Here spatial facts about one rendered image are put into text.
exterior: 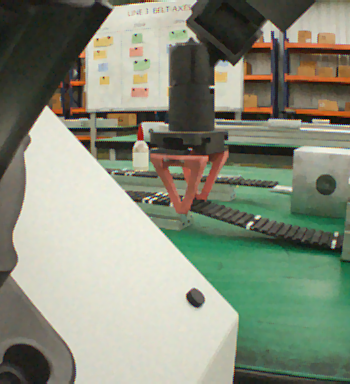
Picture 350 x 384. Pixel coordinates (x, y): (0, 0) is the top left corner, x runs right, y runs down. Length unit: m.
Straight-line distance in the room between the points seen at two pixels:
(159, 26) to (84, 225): 3.55
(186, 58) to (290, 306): 0.30
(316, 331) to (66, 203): 0.20
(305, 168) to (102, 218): 0.47
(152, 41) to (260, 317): 3.46
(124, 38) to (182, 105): 3.34
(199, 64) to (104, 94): 3.38
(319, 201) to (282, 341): 0.36
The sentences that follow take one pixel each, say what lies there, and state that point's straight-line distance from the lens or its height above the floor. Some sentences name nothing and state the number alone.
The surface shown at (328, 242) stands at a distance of 0.47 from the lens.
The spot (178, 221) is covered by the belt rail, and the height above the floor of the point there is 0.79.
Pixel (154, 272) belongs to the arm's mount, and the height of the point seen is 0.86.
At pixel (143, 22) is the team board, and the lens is 3.75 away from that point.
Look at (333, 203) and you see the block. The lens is 0.61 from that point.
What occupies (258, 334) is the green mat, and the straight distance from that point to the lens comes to 0.28.
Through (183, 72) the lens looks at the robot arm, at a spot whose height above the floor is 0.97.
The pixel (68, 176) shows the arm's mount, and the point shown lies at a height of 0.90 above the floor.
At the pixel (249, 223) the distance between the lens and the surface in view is 0.48.
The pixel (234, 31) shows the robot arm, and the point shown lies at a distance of 0.49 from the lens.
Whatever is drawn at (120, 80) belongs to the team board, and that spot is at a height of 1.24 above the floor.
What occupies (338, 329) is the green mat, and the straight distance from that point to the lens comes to 0.30.
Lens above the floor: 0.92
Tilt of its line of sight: 12 degrees down
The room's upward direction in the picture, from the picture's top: straight up
